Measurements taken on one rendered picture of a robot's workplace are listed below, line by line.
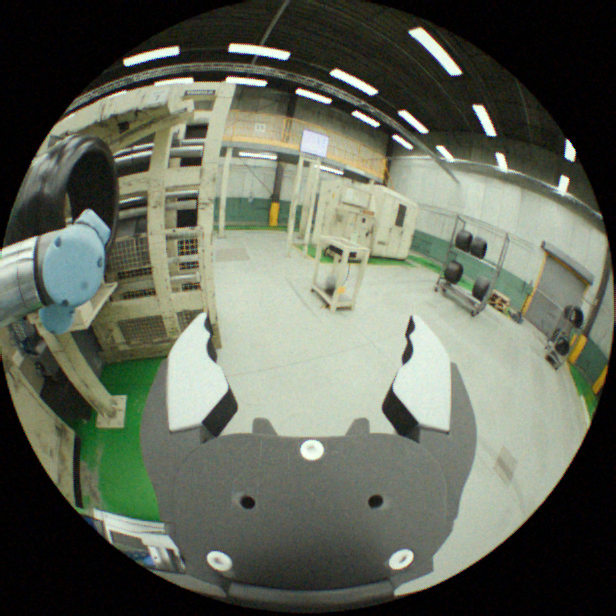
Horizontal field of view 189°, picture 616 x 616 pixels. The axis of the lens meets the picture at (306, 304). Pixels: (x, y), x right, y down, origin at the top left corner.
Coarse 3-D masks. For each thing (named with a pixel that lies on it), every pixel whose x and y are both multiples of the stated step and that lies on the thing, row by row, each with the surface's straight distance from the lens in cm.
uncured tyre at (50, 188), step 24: (72, 144) 80; (96, 144) 90; (48, 168) 74; (72, 168) 76; (96, 168) 115; (24, 192) 79; (48, 192) 70; (72, 192) 121; (96, 192) 120; (24, 216) 75; (48, 216) 69; (72, 216) 123
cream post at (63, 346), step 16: (48, 336) 123; (64, 336) 124; (64, 352) 122; (80, 352) 133; (64, 368) 134; (80, 368) 131; (80, 384) 137; (96, 384) 143; (96, 400) 144; (112, 400) 156; (112, 416) 156
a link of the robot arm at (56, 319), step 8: (56, 304) 36; (40, 312) 36; (48, 312) 36; (56, 312) 36; (64, 312) 36; (72, 312) 37; (48, 320) 37; (56, 320) 37; (64, 320) 37; (72, 320) 37; (48, 328) 37; (56, 328) 37; (64, 328) 37
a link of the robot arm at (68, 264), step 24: (24, 240) 28; (48, 240) 25; (72, 240) 21; (96, 240) 22; (0, 264) 27; (24, 264) 25; (48, 264) 21; (72, 264) 21; (96, 264) 21; (0, 288) 26; (24, 288) 25; (48, 288) 22; (72, 288) 22; (96, 288) 22; (0, 312) 27; (24, 312) 27
